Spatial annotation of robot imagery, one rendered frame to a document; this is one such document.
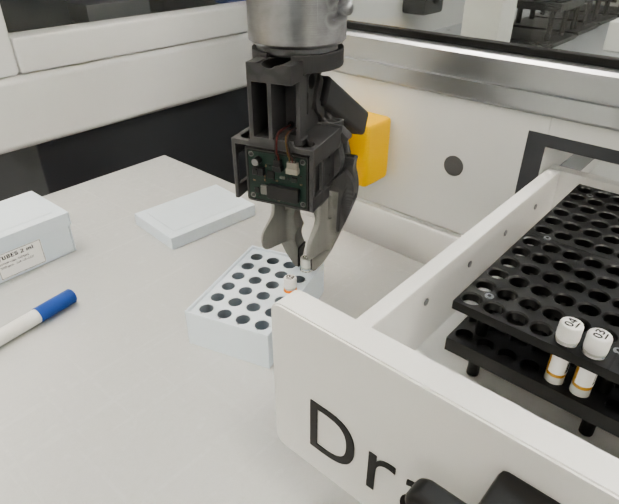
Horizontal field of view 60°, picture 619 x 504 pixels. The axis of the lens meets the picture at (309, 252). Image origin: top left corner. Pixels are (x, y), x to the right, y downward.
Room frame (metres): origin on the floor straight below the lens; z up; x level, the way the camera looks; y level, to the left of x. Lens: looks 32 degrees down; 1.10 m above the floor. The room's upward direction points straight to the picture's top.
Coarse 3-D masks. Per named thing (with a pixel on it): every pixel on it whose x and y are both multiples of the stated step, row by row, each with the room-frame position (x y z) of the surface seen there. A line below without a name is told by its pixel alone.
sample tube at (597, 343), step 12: (588, 336) 0.21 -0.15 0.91; (600, 336) 0.21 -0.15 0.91; (612, 336) 0.21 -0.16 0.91; (588, 348) 0.21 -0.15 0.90; (600, 348) 0.21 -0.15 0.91; (576, 372) 0.21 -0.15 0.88; (588, 372) 0.21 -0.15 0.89; (576, 384) 0.21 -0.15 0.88; (588, 384) 0.21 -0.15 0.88; (588, 396) 0.21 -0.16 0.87
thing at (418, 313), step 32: (544, 192) 0.44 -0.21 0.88; (480, 224) 0.36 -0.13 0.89; (512, 224) 0.39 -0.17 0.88; (448, 256) 0.32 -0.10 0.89; (480, 256) 0.35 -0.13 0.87; (416, 288) 0.28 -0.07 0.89; (448, 288) 0.31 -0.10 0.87; (480, 288) 0.36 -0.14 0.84; (384, 320) 0.25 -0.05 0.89; (416, 320) 0.28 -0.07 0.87; (448, 320) 0.32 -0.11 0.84; (448, 352) 0.28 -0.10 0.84; (480, 384) 0.25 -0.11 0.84; (512, 384) 0.25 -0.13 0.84; (544, 416) 0.23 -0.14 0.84; (576, 416) 0.23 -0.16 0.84; (608, 448) 0.20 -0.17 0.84
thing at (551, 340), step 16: (464, 304) 0.25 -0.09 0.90; (480, 304) 0.25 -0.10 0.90; (496, 304) 0.26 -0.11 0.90; (480, 320) 0.25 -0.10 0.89; (496, 320) 0.24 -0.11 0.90; (528, 320) 0.24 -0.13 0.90; (544, 320) 0.24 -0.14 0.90; (528, 336) 0.23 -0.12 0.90; (544, 336) 0.23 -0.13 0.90; (560, 352) 0.22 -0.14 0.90; (576, 352) 0.21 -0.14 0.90; (608, 352) 0.21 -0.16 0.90; (592, 368) 0.20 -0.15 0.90
